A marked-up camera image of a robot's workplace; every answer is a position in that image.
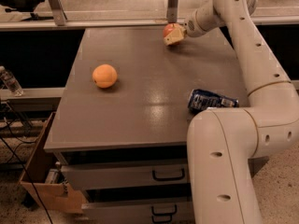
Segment blue pepsi can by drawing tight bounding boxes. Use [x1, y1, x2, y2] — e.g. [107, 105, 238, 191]
[188, 89, 239, 114]

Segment clear plastic water bottle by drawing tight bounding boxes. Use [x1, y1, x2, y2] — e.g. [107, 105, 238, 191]
[0, 66, 23, 96]

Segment orange fruit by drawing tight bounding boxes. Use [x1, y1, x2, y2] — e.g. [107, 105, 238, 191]
[92, 64, 118, 89]

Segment black cable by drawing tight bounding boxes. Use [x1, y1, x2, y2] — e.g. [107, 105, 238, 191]
[0, 100, 54, 224]

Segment metal window frame rail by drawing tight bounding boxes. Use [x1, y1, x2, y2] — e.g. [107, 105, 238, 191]
[0, 0, 299, 33]

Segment grey drawer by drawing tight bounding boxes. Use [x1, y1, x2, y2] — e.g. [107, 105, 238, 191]
[62, 159, 190, 190]
[82, 198, 194, 224]

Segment upper grey drawer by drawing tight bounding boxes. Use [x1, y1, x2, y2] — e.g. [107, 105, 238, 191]
[62, 159, 190, 190]

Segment grey drawer cabinet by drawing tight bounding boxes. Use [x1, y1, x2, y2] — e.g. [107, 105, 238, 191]
[43, 23, 270, 224]

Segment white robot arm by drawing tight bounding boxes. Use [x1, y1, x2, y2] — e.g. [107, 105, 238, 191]
[164, 0, 299, 224]

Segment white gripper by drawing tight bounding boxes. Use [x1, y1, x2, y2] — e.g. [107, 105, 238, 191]
[163, 11, 208, 47]

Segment lower grey drawer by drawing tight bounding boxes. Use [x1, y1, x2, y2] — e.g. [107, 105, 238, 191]
[82, 198, 194, 224]

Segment brown cardboard box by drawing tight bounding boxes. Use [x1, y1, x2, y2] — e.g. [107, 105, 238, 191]
[20, 113, 86, 214]

